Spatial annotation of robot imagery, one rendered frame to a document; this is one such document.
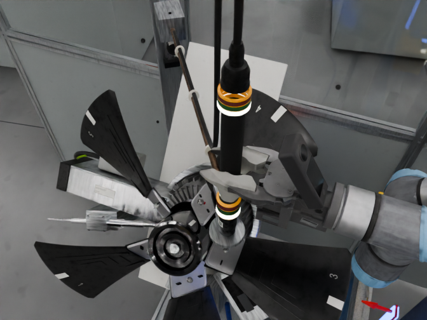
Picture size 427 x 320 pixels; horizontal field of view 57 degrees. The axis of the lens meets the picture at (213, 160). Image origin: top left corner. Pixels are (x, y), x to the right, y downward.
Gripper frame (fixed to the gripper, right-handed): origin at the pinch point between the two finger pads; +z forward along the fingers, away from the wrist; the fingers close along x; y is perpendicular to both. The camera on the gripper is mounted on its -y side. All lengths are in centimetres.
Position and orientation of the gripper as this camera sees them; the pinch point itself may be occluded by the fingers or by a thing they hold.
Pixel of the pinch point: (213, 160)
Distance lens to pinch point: 62.2
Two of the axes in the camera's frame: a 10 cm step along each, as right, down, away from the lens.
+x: 3.6, -7.2, 5.9
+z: -9.3, -2.9, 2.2
